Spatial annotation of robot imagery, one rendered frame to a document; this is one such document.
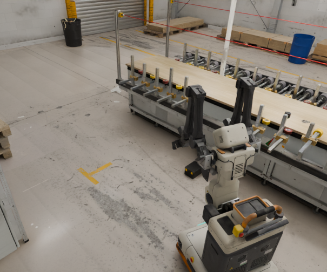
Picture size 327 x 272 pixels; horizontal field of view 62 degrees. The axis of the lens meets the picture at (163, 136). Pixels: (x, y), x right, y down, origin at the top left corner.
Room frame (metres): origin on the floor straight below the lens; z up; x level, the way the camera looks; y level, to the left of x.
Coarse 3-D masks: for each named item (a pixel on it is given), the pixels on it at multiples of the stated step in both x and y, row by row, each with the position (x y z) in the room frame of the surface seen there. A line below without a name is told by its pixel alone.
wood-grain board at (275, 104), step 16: (128, 64) 4.21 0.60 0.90; (160, 64) 4.28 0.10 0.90; (176, 64) 4.32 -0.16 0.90; (176, 80) 3.64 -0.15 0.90; (192, 80) 3.66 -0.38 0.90; (208, 80) 3.69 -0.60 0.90; (224, 80) 3.72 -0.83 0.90; (208, 96) 3.18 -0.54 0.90; (224, 96) 3.19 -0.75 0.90; (256, 96) 3.24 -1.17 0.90; (272, 96) 3.26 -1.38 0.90; (256, 112) 2.79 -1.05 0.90; (272, 112) 2.81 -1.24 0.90; (304, 112) 2.85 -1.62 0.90; (320, 112) 2.87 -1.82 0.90; (304, 128) 2.48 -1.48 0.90; (320, 128) 2.50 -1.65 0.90
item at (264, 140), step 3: (261, 138) 2.47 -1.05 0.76; (264, 138) 2.44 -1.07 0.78; (267, 138) 2.43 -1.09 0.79; (264, 141) 2.44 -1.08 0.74; (267, 141) 2.42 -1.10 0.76; (273, 141) 2.38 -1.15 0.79; (264, 144) 2.43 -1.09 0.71; (270, 144) 2.39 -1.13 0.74; (279, 144) 2.33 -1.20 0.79; (282, 144) 2.32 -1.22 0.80; (276, 147) 2.35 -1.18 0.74; (279, 147) 2.33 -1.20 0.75; (282, 147) 2.31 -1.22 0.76; (276, 150) 2.34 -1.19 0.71; (279, 150) 2.32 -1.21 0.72; (282, 150) 2.31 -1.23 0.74
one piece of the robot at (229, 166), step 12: (216, 156) 1.54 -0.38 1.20; (228, 156) 1.50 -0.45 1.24; (240, 156) 1.53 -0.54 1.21; (252, 156) 1.58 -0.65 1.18; (216, 168) 1.63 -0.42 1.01; (228, 168) 1.48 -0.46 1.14; (240, 168) 1.53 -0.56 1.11; (216, 180) 1.62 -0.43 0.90; (228, 180) 1.49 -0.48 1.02; (216, 192) 1.53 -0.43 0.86; (228, 192) 1.56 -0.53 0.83; (216, 204) 1.51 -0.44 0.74
